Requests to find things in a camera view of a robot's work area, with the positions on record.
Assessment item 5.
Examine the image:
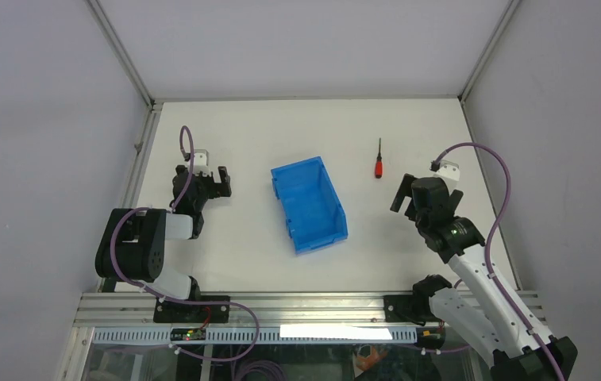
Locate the red handled screwdriver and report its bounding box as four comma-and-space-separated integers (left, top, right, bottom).
374, 138, 383, 179

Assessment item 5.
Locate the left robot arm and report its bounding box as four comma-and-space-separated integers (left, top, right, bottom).
94, 165, 232, 303

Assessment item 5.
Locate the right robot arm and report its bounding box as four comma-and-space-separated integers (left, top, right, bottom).
391, 174, 578, 380

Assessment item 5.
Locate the blue plastic bin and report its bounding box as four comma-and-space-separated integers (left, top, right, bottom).
271, 156, 349, 256

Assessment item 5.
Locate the orange object under table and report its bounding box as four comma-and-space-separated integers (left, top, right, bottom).
353, 344, 388, 371

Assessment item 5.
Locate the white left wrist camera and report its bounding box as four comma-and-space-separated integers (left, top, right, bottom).
191, 149, 213, 177

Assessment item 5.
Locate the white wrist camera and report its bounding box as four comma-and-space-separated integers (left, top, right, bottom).
191, 149, 213, 177
433, 160, 460, 182

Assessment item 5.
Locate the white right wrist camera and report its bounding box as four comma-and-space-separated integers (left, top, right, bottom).
433, 160, 460, 182

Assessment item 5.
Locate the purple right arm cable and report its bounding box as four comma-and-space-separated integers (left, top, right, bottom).
419, 143, 567, 381

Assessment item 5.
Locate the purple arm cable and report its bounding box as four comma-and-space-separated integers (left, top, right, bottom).
110, 125, 260, 363
419, 143, 567, 381

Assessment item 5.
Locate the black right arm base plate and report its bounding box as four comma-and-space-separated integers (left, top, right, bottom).
383, 294, 439, 326

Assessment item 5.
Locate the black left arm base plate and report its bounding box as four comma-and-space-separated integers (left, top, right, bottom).
152, 295, 230, 325

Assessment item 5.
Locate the white slotted cable duct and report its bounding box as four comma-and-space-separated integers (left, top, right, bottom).
93, 324, 418, 346

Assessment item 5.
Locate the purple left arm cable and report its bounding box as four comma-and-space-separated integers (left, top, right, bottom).
110, 125, 260, 363

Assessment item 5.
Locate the aluminium frame rail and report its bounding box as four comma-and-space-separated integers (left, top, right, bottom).
73, 291, 411, 327

